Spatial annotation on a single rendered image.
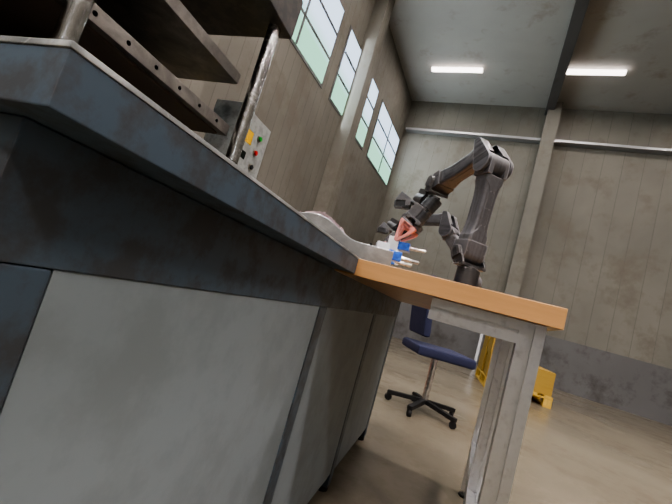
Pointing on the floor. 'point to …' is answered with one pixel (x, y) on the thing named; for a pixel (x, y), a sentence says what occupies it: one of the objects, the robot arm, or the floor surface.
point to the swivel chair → (419, 323)
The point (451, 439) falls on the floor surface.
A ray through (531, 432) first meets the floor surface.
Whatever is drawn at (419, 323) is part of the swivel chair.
